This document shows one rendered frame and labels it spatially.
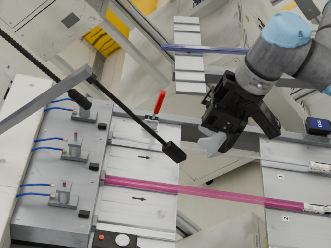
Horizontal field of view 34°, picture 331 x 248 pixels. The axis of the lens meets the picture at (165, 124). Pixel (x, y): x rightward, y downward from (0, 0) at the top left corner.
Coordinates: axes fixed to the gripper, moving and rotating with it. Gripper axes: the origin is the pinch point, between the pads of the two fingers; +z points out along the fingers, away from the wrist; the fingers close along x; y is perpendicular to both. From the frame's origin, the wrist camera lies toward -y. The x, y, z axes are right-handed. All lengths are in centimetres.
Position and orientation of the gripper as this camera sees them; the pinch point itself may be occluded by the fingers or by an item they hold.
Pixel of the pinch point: (214, 151)
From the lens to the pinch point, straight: 117.3
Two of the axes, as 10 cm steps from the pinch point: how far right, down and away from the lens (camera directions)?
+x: -0.6, 6.9, -7.2
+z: -3.9, 6.5, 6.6
